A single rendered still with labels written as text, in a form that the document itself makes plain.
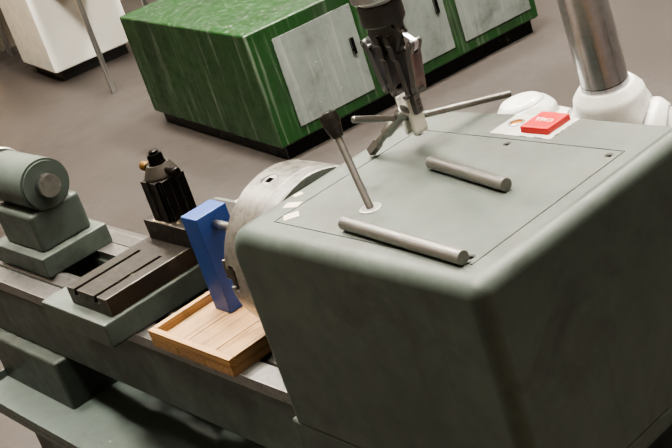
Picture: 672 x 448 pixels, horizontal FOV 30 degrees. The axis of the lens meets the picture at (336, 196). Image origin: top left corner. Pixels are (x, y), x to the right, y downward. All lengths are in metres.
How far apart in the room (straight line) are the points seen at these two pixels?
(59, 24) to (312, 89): 3.34
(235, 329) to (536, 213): 0.96
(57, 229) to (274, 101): 2.74
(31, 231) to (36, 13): 5.71
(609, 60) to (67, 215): 1.45
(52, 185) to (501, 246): 1.72
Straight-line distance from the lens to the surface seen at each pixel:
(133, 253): 2.91
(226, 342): 2.55
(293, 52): 5.90
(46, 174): 3.22
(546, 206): 1.80
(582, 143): 1.98
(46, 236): 3.27
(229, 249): 2.28
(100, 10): 9.05
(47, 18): 8.94
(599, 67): 2.61
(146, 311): 2.78
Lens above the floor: 2.02
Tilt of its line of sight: 22 degrees down
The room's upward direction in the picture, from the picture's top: 18 degrees counter-clockwise
